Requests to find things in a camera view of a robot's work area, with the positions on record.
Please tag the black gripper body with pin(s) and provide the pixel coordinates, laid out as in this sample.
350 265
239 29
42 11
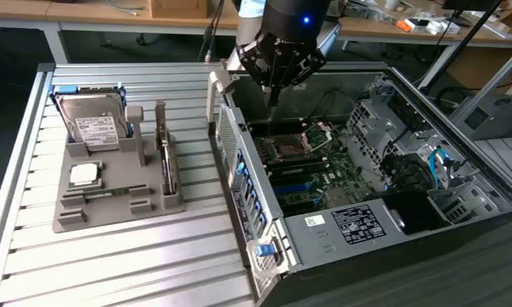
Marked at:
290 22

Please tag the graphics card with metal bracket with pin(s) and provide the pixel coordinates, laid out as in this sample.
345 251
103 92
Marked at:
167 166

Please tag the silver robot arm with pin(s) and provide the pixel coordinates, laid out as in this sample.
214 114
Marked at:
247 32

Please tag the open black PC case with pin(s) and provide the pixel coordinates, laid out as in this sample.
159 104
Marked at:
354 83

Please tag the grey metal device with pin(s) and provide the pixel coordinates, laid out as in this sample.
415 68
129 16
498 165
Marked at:
358 11

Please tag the wooden desk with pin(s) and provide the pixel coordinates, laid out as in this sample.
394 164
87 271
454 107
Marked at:
367 28
26 12

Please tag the metal socket cover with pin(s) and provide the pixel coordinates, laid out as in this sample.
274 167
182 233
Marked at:
318 136

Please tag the grey metal disk bay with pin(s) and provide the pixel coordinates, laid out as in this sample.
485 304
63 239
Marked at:
369 124

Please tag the closed cardboard box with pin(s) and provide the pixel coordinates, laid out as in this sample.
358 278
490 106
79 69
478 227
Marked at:
175 8

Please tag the white cup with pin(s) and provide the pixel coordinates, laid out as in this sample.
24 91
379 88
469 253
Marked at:
394 4

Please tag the small orange box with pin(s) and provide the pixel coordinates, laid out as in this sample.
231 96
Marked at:
406 25

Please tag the CPU socket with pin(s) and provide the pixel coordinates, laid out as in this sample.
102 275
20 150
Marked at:
289 148

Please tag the green motherboard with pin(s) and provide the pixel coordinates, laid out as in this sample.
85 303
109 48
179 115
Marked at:
346 163

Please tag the RAM stick with white label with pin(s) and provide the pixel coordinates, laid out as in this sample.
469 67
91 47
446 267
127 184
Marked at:
299 171

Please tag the small white box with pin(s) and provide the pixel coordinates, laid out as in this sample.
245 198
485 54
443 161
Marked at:
446 28

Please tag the black monitor with stand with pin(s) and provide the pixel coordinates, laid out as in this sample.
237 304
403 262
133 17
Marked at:
461 19

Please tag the blue expansion slot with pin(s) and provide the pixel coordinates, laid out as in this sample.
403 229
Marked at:
293 188

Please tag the black slanted pole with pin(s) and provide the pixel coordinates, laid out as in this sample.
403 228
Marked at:
476 32

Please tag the silver chipset heatsink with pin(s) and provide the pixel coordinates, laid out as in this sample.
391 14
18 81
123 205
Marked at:
339 196

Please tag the silver hard disk drive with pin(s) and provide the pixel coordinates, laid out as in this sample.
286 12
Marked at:
91 118

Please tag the blue disk caddy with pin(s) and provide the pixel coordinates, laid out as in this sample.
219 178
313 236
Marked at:
65 88

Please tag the grey computer tower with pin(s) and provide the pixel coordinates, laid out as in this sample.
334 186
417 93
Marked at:
496 121

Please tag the grey plastic parts rack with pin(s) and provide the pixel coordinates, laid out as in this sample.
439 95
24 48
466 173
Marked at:
119 172

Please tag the silver CPU chip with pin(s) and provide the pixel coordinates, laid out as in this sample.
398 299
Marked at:
85 174

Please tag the green RAM stick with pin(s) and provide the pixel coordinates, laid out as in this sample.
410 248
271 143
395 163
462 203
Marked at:
107 192

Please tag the grey power supply unit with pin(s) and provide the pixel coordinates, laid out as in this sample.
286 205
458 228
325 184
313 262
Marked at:
315 243

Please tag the grey metal drive tray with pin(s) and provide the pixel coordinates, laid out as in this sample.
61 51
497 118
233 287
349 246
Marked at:
461 204

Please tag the blue case latch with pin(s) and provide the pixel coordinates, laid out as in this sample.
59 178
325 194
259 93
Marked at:
265 250

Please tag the aluminium profile frame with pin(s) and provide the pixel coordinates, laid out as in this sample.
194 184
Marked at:
505 71

